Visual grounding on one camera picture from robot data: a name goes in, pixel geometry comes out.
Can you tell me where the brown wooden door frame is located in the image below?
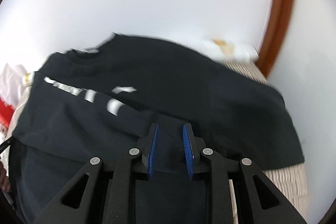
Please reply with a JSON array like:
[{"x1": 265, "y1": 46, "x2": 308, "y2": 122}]
[{"x1": 256, "y1": 0, "x2": 294, "y2": 77}]

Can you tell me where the black t-shirt white print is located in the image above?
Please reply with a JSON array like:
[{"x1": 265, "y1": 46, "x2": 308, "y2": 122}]
[{"x1": 9, "y1": 34, "x2": 304, "y2": 223}]

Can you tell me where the red paper shopping bag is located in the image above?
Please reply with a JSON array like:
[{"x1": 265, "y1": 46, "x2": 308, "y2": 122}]
[{"x1": 0, "y1": 98, "x2": 15, "y2": 127}]

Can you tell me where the white plastic shopping bag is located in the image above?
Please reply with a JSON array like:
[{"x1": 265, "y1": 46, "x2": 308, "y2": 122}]
[{"x1": 0, "y1": 64, "x2": 27, "y2": 109}]

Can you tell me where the beige striped mattress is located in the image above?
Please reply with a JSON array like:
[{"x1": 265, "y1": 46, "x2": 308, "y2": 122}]
[{"x1": 3, "y1": 62, "x2": 308, "y2": 217}]

